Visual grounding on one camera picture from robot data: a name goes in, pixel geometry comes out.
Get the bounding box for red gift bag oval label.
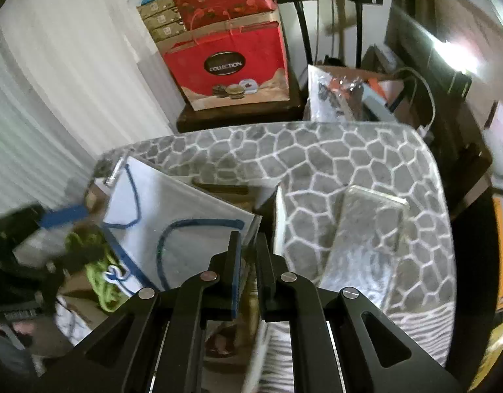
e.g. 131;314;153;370
163;10;291;111

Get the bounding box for white curtain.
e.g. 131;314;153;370
0;0;176;217

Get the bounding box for yellow bag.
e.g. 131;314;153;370
468;315;503;391

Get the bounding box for clear plastic piece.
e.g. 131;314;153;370
104;157;126;185

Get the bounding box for brown cardboard box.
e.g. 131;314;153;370
30;278;113;357

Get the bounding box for cardboard box of clutter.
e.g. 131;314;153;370
307;63;404;123

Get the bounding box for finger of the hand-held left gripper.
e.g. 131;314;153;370
38;204;89;231

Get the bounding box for green rope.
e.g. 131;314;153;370
69;233;127;314

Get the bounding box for grey pebble-pattern mat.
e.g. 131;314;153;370
98;121;457;393

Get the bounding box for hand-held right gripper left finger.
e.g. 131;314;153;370
34;231;243;393

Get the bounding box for dark wooden cabinet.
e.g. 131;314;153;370
423;90;494;219

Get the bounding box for clear plastic packet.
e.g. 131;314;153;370
319;185;408;295

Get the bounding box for grey flat box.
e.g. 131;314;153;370
362;90;395;116

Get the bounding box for clear plastic bag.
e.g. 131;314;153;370
305;65;364;121

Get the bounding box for white paper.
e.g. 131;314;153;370
483;102;503;181

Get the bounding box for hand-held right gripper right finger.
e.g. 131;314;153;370
255;234;465;393

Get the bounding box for white cable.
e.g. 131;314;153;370
395;66;436;134

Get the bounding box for white paper bag blue handles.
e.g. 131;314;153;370
82;156;264;295

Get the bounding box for gold-brown flat box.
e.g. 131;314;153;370
141;7;182;28
147;20;189;44
137;0;177;14

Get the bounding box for black flat screen television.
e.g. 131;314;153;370
384;0;503;99

